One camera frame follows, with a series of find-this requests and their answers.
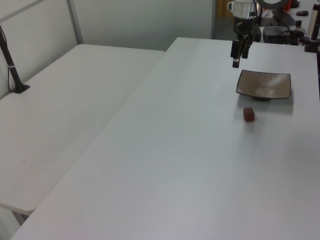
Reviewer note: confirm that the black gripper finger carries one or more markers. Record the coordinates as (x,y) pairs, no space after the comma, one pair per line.
(246,52)
(235,53)

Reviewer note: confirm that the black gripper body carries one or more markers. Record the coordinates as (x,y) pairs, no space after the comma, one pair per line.
(246,25)

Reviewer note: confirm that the small brown round food item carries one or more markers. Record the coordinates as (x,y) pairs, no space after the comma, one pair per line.
(249,115)

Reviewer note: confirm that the square brown ceramic plate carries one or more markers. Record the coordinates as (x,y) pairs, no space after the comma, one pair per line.
(265,83)

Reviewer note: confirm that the brown wooden door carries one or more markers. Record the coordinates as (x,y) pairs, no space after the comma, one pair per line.
(223,8)

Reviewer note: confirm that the black equipment box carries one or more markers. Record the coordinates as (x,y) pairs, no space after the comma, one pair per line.
(276,35)

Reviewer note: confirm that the black keyboard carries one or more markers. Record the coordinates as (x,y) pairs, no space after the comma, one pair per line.
(285,17)

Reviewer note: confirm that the black computer mouse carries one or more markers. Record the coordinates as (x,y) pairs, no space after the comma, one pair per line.
(302,13)

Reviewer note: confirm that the black table clamp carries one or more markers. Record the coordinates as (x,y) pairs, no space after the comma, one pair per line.
(311,45)

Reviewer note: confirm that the black and white cylinder stand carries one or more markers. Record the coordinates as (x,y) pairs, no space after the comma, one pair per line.
(314,22)

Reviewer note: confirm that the black camera stand pole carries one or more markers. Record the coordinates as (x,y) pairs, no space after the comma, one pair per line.
(10,62)

